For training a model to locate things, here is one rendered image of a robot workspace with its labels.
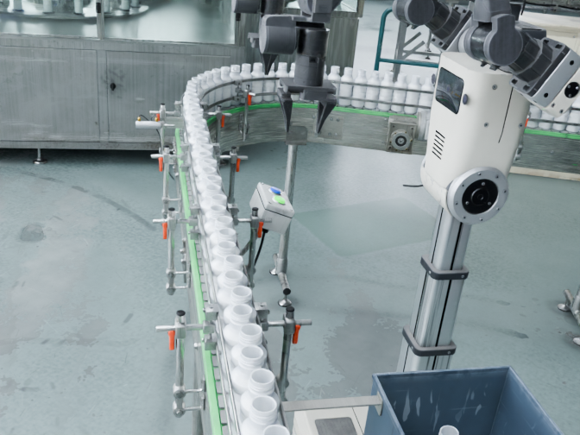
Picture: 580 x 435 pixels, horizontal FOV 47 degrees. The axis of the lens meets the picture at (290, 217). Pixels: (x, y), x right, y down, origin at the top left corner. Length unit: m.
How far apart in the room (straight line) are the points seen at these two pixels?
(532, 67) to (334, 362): 1.86
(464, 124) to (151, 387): 1.73
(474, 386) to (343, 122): 1.77
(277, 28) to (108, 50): 3.45
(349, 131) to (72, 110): 2.30
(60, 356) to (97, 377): 0.22
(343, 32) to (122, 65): 2.81
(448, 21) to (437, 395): 0.96
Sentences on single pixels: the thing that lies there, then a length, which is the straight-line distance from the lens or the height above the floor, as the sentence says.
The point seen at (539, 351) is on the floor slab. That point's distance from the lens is 3.39.
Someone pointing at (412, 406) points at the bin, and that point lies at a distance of 1.49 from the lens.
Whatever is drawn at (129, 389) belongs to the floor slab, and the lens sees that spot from 2.80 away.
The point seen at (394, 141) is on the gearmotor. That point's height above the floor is 0.91.
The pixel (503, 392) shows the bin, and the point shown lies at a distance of 1.56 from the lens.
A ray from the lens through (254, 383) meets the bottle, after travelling 1.00.
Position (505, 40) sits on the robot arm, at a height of 1.60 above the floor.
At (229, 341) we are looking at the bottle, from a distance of 1.16.
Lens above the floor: 1.80
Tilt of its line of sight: 25 degrees down
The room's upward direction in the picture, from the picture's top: 5 degrees clockwise
